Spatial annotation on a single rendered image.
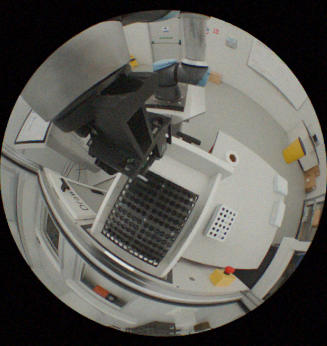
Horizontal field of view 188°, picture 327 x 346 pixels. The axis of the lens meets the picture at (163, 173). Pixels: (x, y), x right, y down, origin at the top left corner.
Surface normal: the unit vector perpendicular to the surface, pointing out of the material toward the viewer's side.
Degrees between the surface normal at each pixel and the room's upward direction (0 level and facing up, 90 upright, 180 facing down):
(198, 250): 0
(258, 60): 90
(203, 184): 0
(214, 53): 90
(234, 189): 0
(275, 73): 90
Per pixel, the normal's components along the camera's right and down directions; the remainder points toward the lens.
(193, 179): -0.05, -0.27
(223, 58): -0.55, 0.81
